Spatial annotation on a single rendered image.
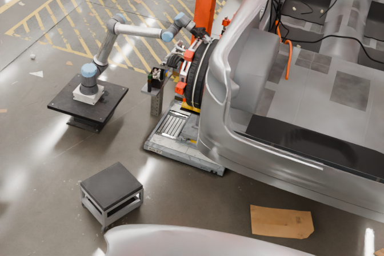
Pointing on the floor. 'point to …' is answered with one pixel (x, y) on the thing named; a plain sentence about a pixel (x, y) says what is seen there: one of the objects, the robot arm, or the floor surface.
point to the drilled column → (156, 106)
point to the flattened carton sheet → (280, 222)
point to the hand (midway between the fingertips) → (211, 41)
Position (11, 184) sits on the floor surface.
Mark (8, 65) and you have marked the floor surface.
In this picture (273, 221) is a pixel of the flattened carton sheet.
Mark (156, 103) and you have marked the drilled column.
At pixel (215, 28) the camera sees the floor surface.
